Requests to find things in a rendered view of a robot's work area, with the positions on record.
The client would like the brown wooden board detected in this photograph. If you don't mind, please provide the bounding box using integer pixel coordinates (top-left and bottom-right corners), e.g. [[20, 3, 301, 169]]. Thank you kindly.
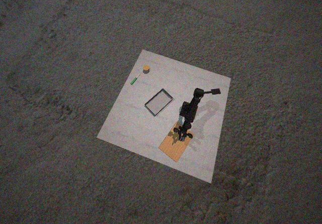
[[158, 122, 191, 162]]

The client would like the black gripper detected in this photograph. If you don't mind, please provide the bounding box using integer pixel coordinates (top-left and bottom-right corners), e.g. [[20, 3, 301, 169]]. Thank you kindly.
[[174, 125, 193, 141]]

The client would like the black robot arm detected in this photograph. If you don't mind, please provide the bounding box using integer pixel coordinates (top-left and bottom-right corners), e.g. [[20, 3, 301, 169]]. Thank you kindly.
[[183, 88, 204, 129]]

